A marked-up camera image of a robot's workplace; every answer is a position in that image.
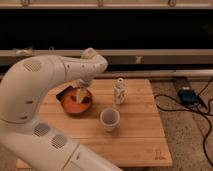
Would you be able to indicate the orange ceramic bowl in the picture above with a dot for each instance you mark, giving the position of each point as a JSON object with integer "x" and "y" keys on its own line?
{"x": 70, "y": 104}

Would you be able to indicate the white patterned ceramic bottle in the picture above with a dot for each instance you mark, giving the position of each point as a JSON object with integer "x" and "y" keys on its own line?
{"x": 119, "y": 91}

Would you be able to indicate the black power adapter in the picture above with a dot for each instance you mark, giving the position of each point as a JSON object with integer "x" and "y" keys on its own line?
{"x": 188, "y": 97}

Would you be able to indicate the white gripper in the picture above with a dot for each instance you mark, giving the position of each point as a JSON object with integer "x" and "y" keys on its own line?
{"x": 82, "y": 91}

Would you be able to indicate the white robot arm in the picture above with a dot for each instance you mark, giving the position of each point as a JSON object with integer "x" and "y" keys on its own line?
{"x": 22, "y": 90}

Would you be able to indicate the black flat object behind bowl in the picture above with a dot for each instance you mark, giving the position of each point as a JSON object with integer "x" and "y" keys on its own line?
{"x": 63, "y": 92}

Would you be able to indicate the white ceramic cup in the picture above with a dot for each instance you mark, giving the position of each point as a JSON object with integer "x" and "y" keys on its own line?
{"x": 110, "y": 119}

